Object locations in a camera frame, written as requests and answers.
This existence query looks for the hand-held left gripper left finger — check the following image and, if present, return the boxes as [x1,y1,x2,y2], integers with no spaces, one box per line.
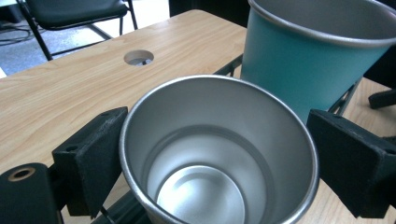
[51,105,129,219]

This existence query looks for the black folding chair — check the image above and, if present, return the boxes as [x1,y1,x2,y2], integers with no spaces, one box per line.
[15,0,139,62]

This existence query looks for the black office chair base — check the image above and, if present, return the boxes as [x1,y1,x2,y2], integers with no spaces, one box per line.
[368,88,396,110]

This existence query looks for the plain steel cup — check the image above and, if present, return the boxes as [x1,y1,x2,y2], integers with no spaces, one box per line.
[119,74,320,224]

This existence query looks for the teal steel cup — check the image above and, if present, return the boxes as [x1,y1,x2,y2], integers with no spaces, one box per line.
[239,0,396,124]

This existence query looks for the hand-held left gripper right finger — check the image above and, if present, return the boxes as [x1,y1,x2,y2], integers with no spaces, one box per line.
[305,108,396,219]

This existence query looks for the black floor cable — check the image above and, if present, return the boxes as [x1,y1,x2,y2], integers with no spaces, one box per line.
[0,25,35,47]

